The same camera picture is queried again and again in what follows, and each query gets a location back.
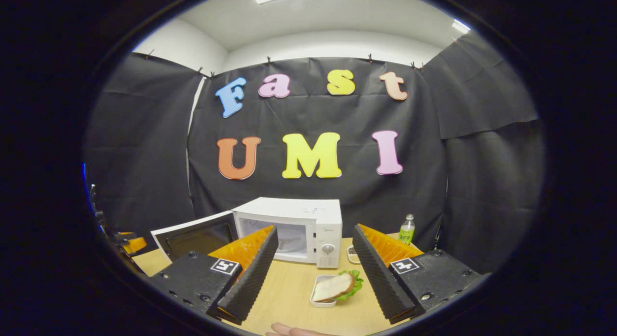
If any green drink bottle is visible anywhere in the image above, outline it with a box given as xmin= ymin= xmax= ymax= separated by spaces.
xmin=399 ymin=214 xmax=416 ymax=245

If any lettuce sandwich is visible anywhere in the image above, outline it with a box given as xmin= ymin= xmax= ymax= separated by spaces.
xmin=312 ymin=270 xmax=363 ymax=303

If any white microwave oven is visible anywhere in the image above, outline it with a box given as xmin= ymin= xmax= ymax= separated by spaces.
xmin=151 ymin=197 xmax=343 ymax=269

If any white rectangular tray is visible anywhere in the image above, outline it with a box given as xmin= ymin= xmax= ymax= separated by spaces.
xmin=310 ymin=274 xmax=355 ymax=309

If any black backdrop cloth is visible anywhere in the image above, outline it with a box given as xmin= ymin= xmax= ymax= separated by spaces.
xmin=83 ymin=31 xmax=546 ymax=274

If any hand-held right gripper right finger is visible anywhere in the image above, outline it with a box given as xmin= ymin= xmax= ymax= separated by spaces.
xmin=352 ymin=224 xmax=485 ymax=325

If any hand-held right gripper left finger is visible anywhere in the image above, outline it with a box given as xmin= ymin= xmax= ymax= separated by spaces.
xmin=146 ymin=225 xmax=279 ymax=325

